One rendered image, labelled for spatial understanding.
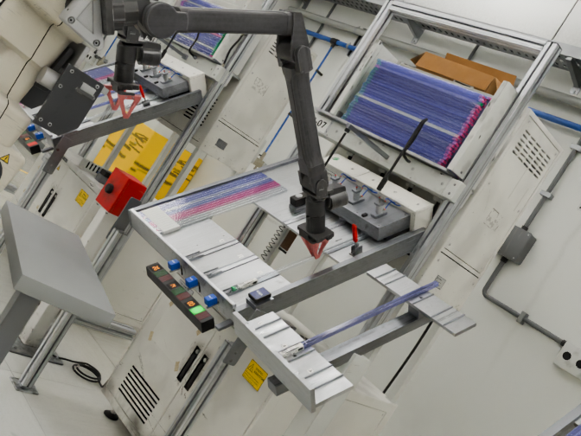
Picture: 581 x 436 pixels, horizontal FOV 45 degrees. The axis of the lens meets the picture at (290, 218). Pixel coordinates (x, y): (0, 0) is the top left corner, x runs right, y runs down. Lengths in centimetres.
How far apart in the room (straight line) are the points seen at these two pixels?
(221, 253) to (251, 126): 145
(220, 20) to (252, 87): 175
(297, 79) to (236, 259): 60
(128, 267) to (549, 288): 204
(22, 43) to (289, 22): 63
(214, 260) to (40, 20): 85
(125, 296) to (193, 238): 136
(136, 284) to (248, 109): 102
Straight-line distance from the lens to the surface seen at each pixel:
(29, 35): 175
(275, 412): 223
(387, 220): 221
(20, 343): 295
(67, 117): 175
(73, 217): 333
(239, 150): 352
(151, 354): 261
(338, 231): 225
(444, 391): 373
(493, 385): 363
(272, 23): 179
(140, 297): 361
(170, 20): 164
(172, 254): 218
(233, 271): 207
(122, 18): 161
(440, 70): 291
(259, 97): 349
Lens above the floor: 107
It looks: 2 degrees down
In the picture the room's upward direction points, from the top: 32 degrees clockwise
